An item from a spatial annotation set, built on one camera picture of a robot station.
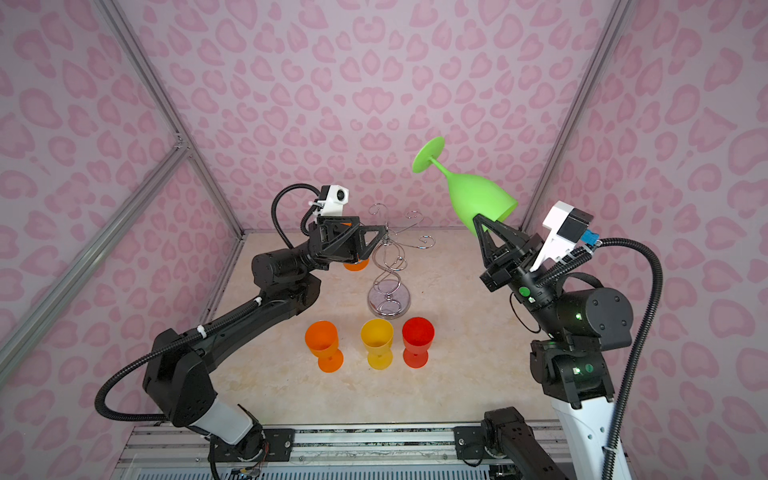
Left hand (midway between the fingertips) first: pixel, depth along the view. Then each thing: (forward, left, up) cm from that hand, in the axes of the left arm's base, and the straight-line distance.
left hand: (365, 236), depth 46 cm
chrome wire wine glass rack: (+20, -1, -51) cm, 55 cm away
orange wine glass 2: (+22, +7, -36) cm, 43 cm away
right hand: (0, -16, +3) cm, 17 cm away
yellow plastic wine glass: (+4, +1, -44) cm, 44 cm away
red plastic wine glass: (+1, -10, -39) cm, 40 cm away
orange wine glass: (+1, +15, -41) cm, 43 cm away
